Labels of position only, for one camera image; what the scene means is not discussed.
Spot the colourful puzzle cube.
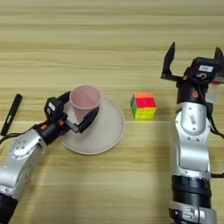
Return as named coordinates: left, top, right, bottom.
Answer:
left=129, top=91, right=158, bottom=120

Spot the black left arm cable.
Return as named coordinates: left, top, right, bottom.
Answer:
left=0, top=131, right=23, bottom=146

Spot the white round plate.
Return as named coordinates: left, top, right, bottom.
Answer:
left=58, top=95, right=126, bottom=156

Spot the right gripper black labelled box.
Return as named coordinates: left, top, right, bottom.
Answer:
left=190, top=57, right=221, bottom=82

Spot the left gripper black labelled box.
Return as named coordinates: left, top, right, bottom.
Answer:
left=44, top=96, right=67, bottom=123

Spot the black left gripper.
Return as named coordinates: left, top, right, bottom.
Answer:
left=32, top=90, right=101, bottom=146

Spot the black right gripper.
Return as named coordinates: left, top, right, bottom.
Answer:
left=160, top=41, right=224, bottom=105

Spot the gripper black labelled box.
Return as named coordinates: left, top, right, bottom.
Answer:
left=44, top=96, right=67, bottom=123
left=190, top=57, right=221, bottom=82

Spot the pink plastic cup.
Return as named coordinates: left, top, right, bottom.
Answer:
left=68, top=84, right=102, bottom=124

